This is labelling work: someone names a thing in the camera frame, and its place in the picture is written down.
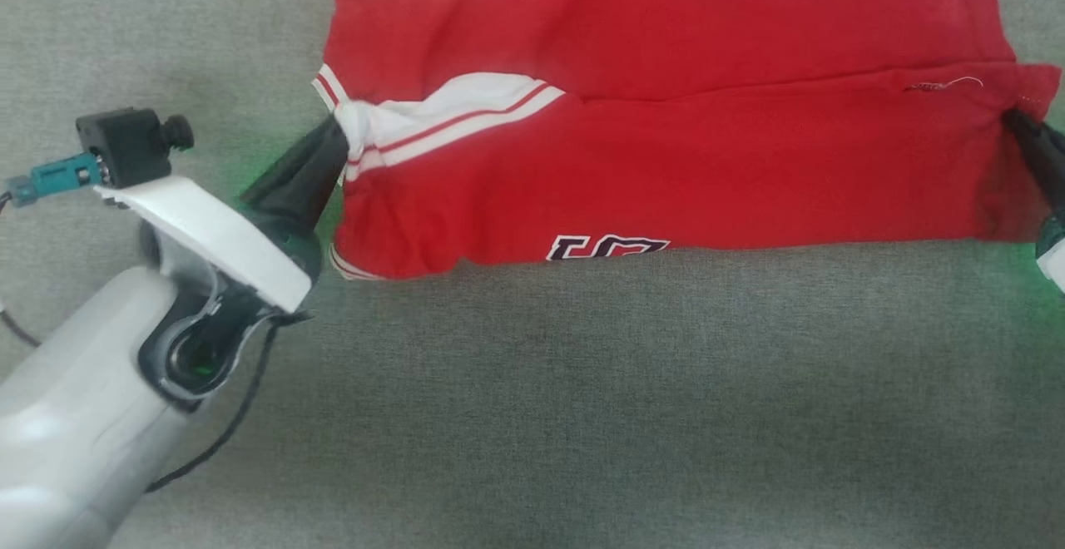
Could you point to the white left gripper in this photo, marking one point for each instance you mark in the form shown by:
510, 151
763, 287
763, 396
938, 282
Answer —
225, 237

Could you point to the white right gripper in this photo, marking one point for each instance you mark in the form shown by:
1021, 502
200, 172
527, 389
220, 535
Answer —
1055, 258

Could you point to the red and white garment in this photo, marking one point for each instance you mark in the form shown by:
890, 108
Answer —
666, 116

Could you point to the grey fabric sofa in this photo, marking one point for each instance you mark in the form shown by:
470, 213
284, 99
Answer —
582, 416

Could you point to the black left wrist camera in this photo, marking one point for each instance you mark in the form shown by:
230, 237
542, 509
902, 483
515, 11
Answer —
129, 145

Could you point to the teal left camera connector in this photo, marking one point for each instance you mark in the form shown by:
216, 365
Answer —
58, 176

